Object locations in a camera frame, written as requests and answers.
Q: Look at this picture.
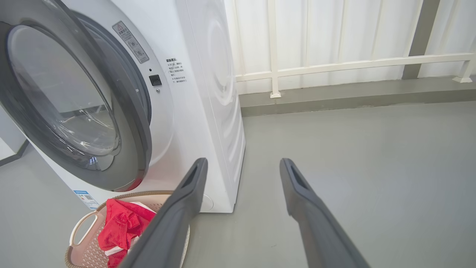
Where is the grey warning label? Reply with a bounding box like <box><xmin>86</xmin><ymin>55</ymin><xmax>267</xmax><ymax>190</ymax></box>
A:
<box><xmin>112</xmin><ymin>20</ymin><xmax>150</xmax><ymax>64</ymax></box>

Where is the cream perforated laundry basket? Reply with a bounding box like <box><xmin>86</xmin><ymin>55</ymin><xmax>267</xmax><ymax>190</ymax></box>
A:
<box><xmin>65</xmin><ymin>191</ymin><xmax>191</xmax><ymax>268</ymax></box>

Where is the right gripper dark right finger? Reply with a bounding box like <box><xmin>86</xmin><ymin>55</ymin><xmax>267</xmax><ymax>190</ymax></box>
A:
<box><xmin>279</xmin><ymin>158</ymin><xmax>371</xmax><ymax>268</ymax></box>

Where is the red garment with white stripes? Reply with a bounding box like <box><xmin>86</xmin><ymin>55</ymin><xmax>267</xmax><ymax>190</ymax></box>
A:
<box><xmin>97</xmin><ymin>198</ymin><xmax>157</xmax><ymax>268</ymax></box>

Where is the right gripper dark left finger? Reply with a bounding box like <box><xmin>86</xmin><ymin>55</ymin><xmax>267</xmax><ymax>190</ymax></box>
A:
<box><xmin>118</xmin><ymin>157</ymin><xmax>209</xmax><ymax>268</ymax></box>

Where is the dark grey glass washer door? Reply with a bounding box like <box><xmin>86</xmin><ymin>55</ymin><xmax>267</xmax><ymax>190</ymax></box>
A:
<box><xmin>0</xmin><ymin>0</ymin><xmax>153</xmax><ymax>192</ymax></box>

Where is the printed text label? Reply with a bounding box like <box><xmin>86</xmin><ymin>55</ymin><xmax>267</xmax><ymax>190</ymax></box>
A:
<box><xmin>165</xmin><ymin>58</ymin><xmax>187</xmax><ymax>83</ymax></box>

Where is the red garment with white panel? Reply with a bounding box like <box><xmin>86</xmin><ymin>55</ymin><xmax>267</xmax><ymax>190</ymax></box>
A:
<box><xmin>103</xmin><ymin>234</ymin><xmax>140</xmax><ymax>268</ymax></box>

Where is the white front-load washing machine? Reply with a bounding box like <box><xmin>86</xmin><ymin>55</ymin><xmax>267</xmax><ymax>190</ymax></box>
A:
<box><xmin>0</xmin><ymin>0</ymin><xmax>246</xmax><ymax>213</ymax></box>

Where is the blue energy label sticker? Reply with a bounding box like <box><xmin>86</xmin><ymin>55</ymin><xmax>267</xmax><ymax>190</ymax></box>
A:
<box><xmin>73</xmin><ymin>190</ymin><xmax>100</xmax><ymax>210</ymax></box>

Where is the white metal railing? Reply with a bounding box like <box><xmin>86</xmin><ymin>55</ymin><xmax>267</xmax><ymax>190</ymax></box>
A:
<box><xmin>234</xmin><ymin>0</ymin><xmax>476</xmax><ymax>99</ymax></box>

